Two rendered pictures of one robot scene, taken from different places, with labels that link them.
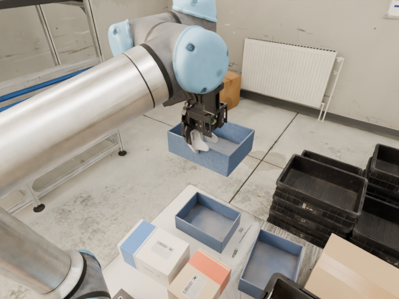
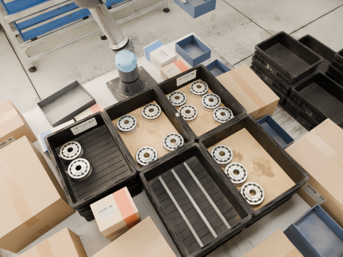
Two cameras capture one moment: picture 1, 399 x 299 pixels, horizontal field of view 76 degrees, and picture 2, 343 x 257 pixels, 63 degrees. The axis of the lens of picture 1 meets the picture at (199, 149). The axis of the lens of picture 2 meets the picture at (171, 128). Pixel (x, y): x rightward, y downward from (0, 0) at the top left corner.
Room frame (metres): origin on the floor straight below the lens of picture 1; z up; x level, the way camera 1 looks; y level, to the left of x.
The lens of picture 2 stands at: (-0.80, -0.49, 2.03)
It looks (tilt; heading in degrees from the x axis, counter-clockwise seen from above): 57 degrees down; 25
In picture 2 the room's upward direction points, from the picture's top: 4 degrees counter-clockwise
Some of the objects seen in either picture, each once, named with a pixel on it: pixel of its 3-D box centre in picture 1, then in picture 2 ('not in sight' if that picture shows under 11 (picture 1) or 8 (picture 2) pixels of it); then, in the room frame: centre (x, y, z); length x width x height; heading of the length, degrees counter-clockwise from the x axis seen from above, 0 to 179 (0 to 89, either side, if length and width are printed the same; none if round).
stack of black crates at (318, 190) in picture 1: (311, 208); (279, 74); (0.97, -0.65, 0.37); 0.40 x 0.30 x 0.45; 56
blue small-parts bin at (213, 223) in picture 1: (208, 220); (192, 50); (0.61, -0.03, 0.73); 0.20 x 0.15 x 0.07; 57
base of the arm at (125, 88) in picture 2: not in sight; (130, 81); (0.16, 0.21, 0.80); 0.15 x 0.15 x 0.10
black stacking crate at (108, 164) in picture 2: not in sight; (91, 160); (-0.40, 0.12, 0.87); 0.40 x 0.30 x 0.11; 52
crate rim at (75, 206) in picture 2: not in sight; (88, 155); (-0.40, 0.12, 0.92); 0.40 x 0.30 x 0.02; 52
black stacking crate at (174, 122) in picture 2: not in sight; (148, 131); (-0.16, -0.06, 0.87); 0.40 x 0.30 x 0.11; 52
